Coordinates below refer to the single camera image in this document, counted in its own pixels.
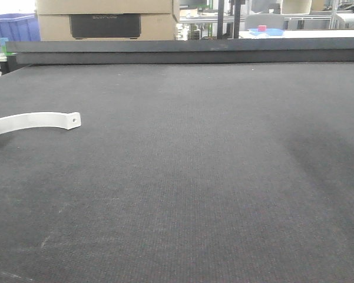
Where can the white curved PVC pipe clamp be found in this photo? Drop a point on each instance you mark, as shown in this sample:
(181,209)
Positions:
(66,121)

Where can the blue tray with pink block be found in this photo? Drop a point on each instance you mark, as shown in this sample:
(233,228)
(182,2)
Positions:
(263,30)

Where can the large cardboard box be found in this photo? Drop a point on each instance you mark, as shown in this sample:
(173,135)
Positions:
(66,20)

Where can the white plastic tub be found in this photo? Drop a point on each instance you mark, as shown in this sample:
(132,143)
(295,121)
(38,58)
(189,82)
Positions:
(295,7)

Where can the blue crate at left background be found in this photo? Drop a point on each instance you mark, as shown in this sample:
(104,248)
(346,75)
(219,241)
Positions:
(19,27)

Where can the black raised table edge rail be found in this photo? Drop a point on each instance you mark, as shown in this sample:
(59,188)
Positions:
(242,51)

